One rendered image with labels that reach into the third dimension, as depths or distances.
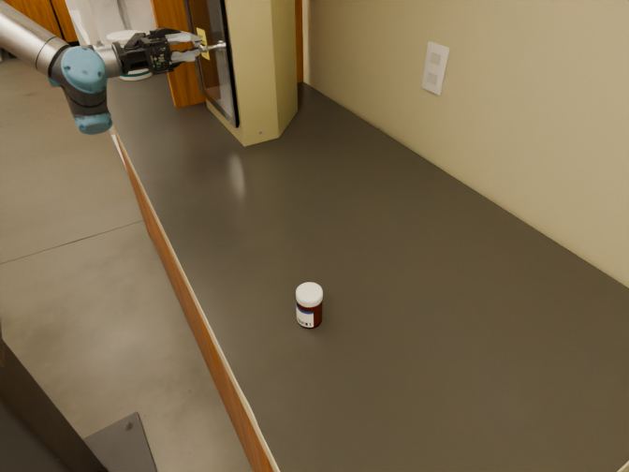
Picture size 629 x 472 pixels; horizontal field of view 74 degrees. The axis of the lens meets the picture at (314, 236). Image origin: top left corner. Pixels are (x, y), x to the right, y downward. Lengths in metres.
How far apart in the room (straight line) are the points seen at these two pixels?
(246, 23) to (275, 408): 0.87
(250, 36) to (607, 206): 0.87
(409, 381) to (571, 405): 0.23
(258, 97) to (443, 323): 0.76
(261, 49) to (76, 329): 1.51
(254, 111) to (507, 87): 0.63
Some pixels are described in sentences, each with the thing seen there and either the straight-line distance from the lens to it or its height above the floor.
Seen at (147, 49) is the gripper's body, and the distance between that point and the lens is 1.12.
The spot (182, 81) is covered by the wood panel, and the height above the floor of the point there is 1.02.
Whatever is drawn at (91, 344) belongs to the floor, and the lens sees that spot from 2.09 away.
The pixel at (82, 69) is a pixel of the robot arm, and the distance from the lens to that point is 0.94.
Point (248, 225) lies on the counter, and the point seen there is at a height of 0.94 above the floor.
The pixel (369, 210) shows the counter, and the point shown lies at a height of 0.94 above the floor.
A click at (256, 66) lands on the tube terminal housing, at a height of 1.15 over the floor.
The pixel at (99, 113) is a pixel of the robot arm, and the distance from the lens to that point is 1.07.
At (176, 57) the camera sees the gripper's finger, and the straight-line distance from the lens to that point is 1.19.
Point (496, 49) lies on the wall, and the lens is 1.04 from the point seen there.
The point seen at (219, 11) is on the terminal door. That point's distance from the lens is 1.13.
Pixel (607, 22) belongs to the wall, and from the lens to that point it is 0.91.
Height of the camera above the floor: 1.51
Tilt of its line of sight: 40 degrees down
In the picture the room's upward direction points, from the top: straight up
